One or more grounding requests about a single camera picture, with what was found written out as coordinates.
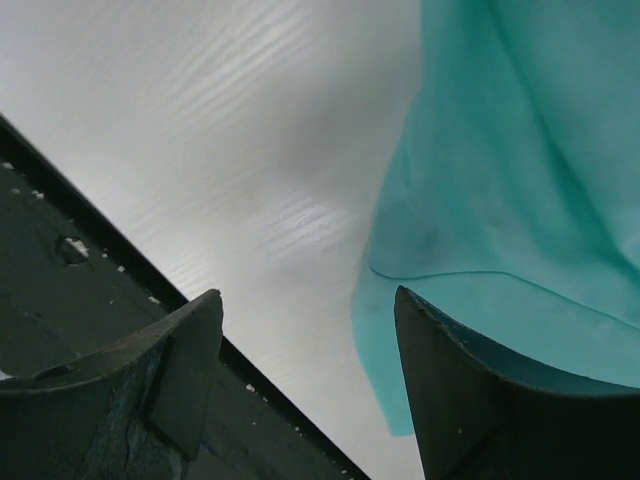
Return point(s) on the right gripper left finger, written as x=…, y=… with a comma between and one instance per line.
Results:
x=134, y=409

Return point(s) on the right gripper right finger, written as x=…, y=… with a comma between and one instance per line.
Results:
x=483, y=411

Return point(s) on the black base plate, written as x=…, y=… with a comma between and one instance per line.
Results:
x=72, y=284

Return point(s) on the teal t-shirt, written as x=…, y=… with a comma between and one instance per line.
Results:
x=511, y=202

